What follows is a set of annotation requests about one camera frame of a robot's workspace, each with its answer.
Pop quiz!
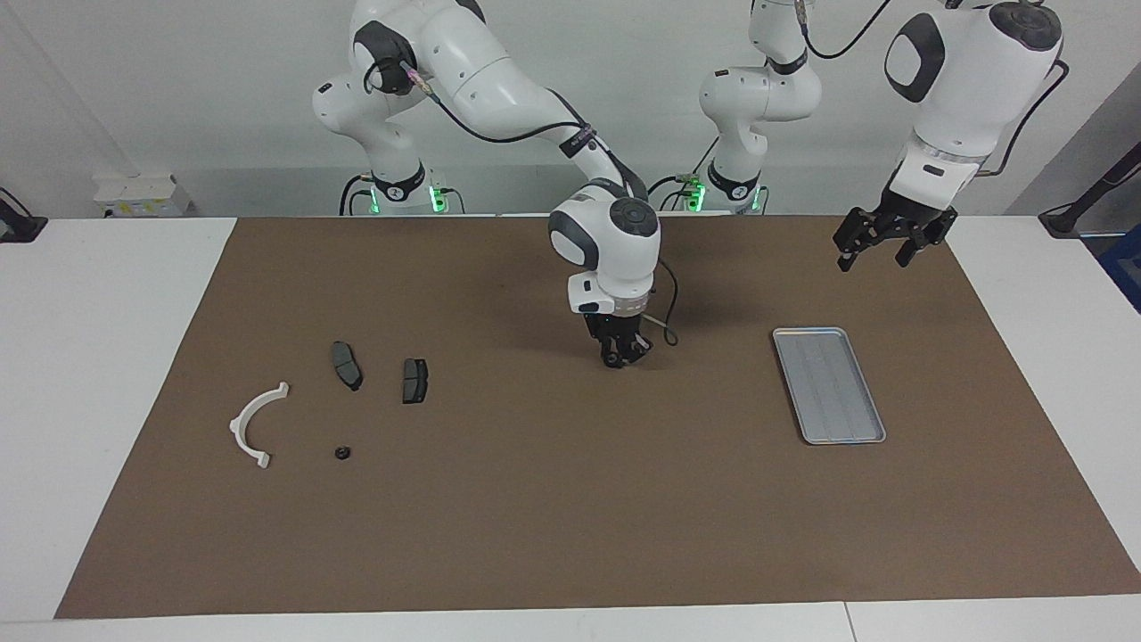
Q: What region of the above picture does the blue bin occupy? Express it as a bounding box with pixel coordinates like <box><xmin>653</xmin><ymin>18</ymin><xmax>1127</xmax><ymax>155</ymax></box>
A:
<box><xmin>1100</xmin><ymin>223</ymin><xmax>1141</xmax><ymax>314</ymax></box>

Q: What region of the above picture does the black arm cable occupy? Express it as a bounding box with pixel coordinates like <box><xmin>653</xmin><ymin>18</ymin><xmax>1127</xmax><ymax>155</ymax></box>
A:
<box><xmin>796</xmin><ymin>0</ymin><xmax>1071</xmax><ymax>179</ymax></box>
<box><xmin>363</xmin><ymin>53</ymin><xmax>680</xmax><ymax>348</ymax></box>

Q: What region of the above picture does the black clamp mount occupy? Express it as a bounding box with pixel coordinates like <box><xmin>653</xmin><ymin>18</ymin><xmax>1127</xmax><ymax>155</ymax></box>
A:
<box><xmin>0</xmin><ymin>186</ymin><xmax>48</xmax><ymax>244</ymax></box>

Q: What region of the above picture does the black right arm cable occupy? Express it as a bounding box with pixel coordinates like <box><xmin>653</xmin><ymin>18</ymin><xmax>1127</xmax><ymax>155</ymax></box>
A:
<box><xmin>363</xmin><ymin>53</ymin><xmax>680</xmax><ymax>348</ymax></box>

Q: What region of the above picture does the white wall box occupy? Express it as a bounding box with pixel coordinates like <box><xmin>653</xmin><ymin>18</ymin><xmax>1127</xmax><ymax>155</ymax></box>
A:
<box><xmin>93</xmin><ymin>173</ymin><xmax>193</xmax><ymax>218</ymax></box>

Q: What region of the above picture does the white curved plastic bracket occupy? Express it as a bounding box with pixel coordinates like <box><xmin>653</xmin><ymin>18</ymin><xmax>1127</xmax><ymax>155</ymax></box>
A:
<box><xmin>228</xmin><ymin>382</ymin><xmax>291</xmax><ymax>471</ymax></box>

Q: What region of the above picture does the brown table mat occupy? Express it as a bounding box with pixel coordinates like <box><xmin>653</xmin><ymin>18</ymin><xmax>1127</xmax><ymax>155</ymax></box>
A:
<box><xmin>53</xmin><ymin>214</ymin><xmax>1141</xmax><ymax>621</ymax></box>

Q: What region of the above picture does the silver metal tray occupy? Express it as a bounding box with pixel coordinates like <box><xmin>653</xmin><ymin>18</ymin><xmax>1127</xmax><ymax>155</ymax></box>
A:
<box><xmin>771</xmin><ymin>326</ymin><xmax>888</xmax><ymax>446</ymax></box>

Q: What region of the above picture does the long dark brake pad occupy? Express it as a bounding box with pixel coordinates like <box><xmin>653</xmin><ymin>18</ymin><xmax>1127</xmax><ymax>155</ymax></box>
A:
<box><xmin>331</xmin><ymin>341</ymin><xmax>365</xmax><ymax>392</ymax></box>

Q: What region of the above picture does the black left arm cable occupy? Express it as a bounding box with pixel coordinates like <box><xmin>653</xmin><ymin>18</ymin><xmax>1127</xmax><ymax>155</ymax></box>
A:
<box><xmin>796</xmin><ymin>0</ymin><xmax>1071</xmax><ymax>179</ymax></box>

